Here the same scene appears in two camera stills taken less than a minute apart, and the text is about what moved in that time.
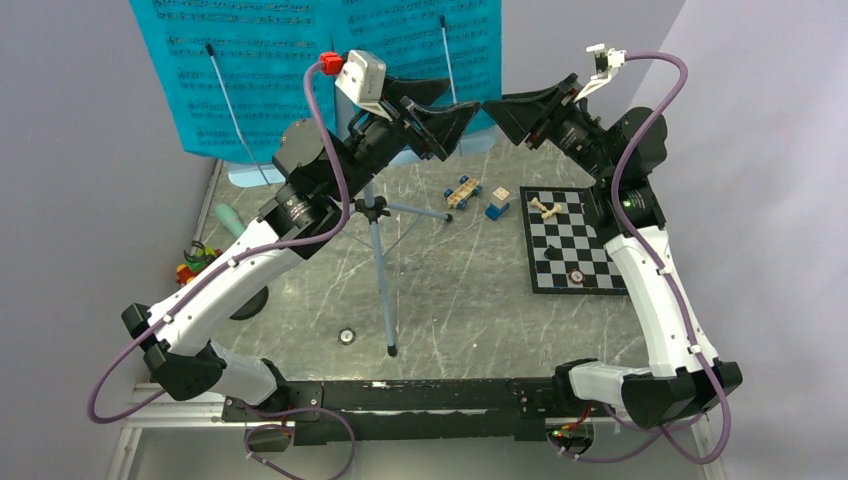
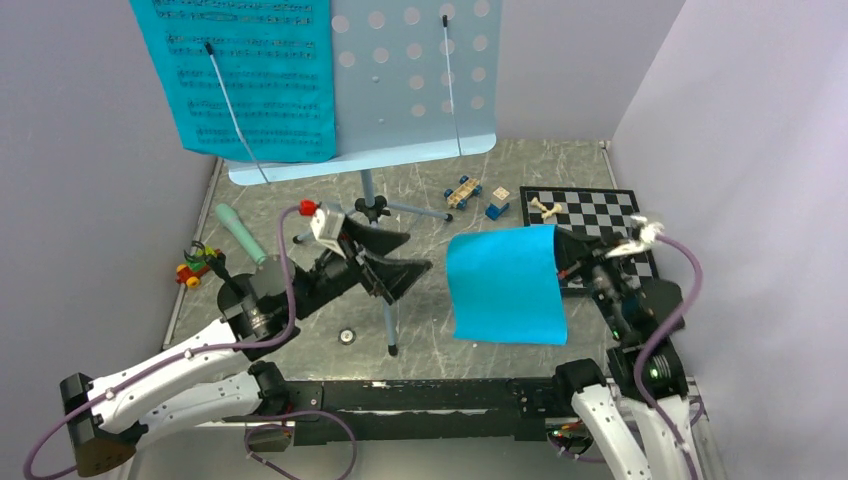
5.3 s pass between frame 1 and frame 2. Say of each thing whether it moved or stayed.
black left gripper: moved
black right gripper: moved
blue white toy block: stayed
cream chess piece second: stayed
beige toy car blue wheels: stayed
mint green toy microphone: stayed
